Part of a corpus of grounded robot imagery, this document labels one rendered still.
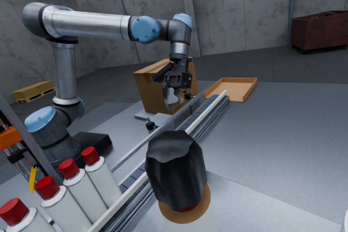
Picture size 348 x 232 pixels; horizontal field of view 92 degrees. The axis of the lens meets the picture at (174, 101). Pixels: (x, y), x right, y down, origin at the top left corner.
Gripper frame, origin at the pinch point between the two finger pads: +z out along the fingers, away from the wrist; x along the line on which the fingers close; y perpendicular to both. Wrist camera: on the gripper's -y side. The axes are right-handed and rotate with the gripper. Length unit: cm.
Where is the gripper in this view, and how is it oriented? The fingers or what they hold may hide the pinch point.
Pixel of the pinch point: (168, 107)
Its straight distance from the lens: 66.2
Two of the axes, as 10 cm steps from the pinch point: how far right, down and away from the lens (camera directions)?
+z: -1.1, 9.9, 0.2
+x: 6.2, 0.6, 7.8
